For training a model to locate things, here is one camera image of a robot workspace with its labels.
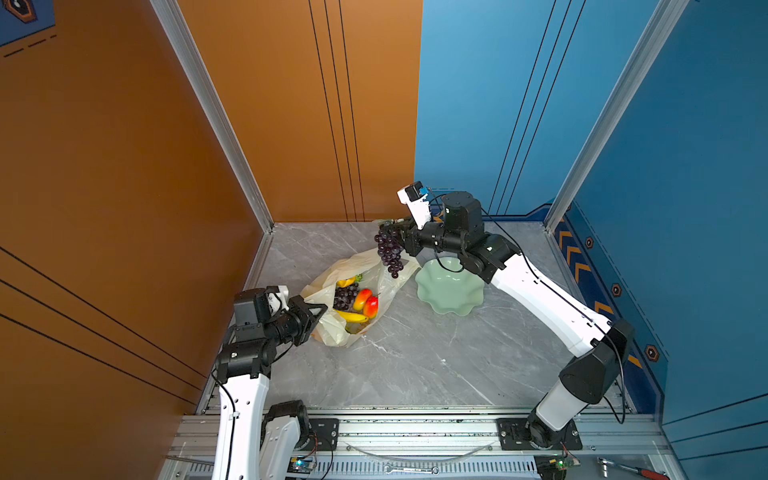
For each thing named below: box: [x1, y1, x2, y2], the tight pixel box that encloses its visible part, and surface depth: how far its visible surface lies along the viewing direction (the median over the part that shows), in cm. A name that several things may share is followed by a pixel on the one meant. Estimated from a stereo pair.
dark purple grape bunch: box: [333, 282, 359, 312], surface depth 95 cm
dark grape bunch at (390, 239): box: [374, 221, 405, 279], surface depth 70 cm
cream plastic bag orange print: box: [300, 249, 420, 348], surface depth 80 cm
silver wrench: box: [384, 464, 440, 476], surface depth 71 cm
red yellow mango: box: [353, 288, 373, 311], surface depth 96 cm
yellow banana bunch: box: [334, 309, 369, 324], surface depth 90 cm
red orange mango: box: [363, 295, 379, 319], surface depth 92 cm
